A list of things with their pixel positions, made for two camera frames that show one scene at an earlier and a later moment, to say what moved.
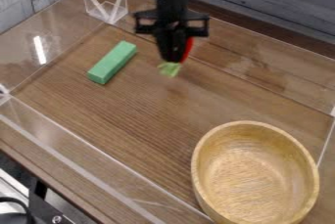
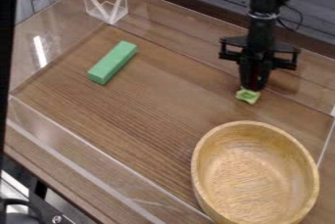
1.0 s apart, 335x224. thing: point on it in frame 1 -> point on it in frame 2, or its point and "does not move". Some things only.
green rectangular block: x=112 y=63 does not move
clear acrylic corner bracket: x=109 y=12 does not move
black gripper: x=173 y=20 -> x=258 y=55
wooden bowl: x=254 y=173 does not move
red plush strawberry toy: x=171 y=68 -> x=250 y=94
